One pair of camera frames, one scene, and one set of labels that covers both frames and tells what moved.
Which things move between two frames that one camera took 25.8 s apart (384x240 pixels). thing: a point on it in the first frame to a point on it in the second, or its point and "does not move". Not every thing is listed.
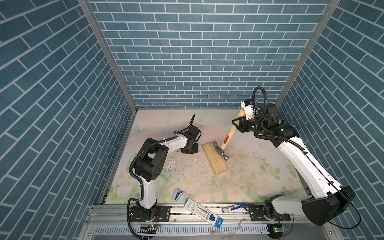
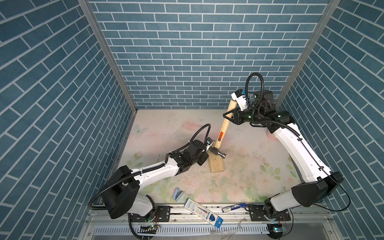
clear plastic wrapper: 225,234 does not move
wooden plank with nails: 216,160 does not move
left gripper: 195,150 to 204,158
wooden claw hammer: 228,138 to 231,105
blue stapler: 177,194 does not move
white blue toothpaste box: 203,213 does not move
